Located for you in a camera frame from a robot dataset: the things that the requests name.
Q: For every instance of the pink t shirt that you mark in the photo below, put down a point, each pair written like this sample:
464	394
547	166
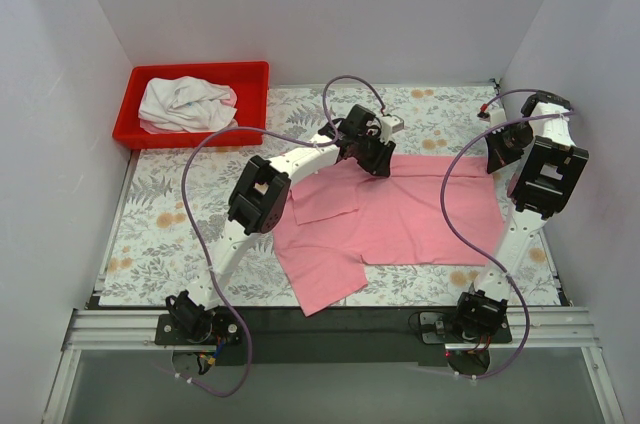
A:
342	219

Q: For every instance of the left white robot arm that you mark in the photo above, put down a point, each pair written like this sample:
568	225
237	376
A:
257	201

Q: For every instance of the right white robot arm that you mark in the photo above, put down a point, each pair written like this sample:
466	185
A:
549	167

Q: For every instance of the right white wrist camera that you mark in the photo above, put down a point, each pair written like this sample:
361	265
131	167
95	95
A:
495	117

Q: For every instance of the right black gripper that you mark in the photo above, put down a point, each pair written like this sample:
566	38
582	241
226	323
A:
505	149

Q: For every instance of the red plastic bin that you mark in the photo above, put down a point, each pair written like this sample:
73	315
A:
249	80

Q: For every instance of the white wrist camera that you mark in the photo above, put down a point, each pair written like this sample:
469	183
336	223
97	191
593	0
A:
495	117
389	125

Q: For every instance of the white t shirt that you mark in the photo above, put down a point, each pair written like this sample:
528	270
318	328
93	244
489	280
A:
186	105

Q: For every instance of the aluminium frame rail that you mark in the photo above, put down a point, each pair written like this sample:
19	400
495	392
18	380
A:
119	330

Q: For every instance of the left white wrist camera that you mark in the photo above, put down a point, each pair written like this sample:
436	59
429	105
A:
389	125

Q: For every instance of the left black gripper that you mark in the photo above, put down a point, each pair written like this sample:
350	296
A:
375	159

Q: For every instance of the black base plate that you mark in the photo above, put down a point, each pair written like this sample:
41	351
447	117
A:
337	335

